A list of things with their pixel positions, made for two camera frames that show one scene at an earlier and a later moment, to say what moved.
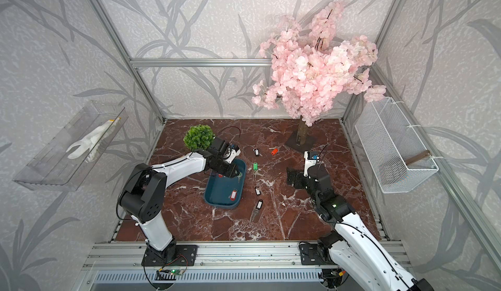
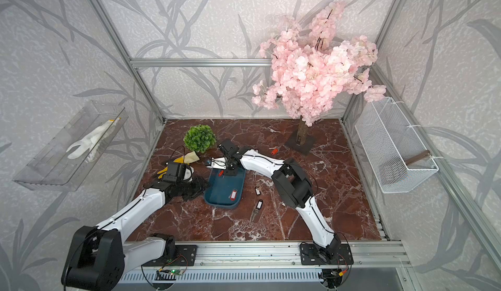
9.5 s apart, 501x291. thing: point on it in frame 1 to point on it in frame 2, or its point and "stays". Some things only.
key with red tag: x=275 y=150 stays
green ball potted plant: x=199 y=137 stays
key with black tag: x=259 y=205 stays
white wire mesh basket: x=397 y=160 stays
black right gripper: x=299 y=177 to x=229 y=173
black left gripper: x=231 y=172 to x=199 y=187
